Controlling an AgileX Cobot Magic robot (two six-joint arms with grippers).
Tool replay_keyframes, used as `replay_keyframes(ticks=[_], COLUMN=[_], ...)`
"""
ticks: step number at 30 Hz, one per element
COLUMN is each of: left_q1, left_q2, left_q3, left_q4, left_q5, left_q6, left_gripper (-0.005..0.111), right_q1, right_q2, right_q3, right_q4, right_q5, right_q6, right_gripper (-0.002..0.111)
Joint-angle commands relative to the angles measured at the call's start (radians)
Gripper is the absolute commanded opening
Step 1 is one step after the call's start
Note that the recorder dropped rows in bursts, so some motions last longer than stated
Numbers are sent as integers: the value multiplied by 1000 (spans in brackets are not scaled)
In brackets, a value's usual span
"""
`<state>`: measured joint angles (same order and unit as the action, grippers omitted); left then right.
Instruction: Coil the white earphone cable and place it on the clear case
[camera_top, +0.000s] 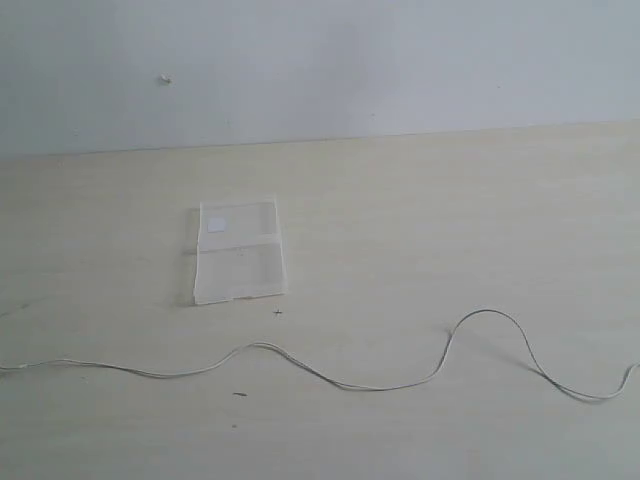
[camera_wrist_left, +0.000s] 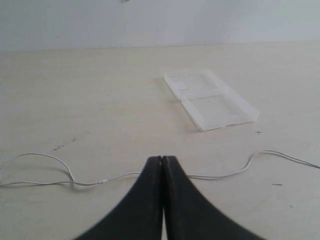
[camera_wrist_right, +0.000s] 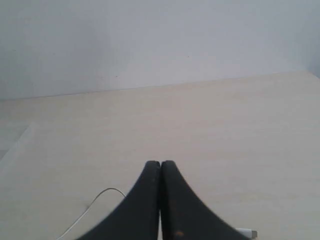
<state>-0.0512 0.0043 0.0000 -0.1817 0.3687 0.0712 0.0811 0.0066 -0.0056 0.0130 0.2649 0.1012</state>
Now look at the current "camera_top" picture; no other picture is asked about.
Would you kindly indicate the clear plastic storage box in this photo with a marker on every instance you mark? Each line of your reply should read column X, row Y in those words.
column 239, row 252

